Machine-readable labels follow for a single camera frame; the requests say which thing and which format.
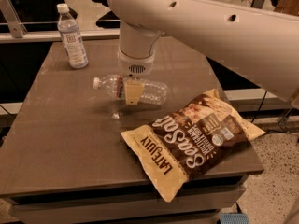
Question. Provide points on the blue basket under table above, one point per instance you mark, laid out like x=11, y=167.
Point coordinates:
x=234, y=218

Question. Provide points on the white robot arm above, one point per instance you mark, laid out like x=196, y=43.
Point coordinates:
x=261, y=46

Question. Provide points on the clear bottle red label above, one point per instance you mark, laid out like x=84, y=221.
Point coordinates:
x=154, y=92

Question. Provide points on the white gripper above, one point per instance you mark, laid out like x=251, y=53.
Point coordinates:
x=135, y=64

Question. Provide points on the brown tortilla chip bag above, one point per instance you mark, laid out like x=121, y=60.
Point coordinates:
x=183, y=145

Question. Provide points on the clear bottle white label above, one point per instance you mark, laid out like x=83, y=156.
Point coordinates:
x=71, y=38

